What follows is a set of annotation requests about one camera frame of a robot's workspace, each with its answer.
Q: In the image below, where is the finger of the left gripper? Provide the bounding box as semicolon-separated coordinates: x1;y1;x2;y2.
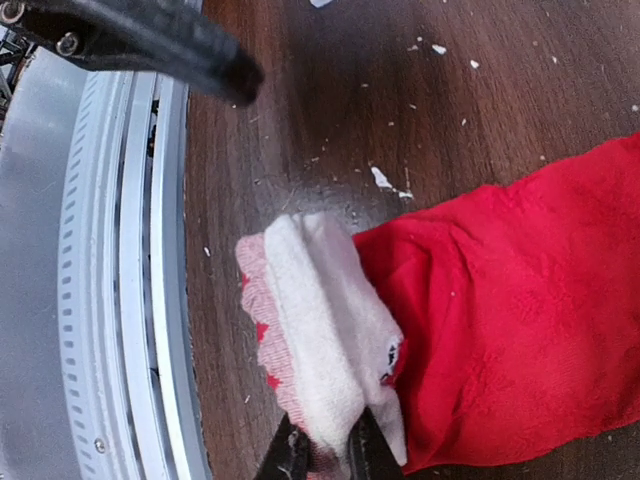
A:
1;0;264;106

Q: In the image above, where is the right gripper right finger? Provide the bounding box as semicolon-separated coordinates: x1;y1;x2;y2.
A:
347;407;404;480

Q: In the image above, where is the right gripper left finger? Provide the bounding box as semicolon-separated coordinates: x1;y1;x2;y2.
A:
254;414;311;480

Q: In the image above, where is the red sock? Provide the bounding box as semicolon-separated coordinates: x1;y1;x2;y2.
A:
234;132;640;476

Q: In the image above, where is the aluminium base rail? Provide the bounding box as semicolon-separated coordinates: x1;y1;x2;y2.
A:
1;51;212;479

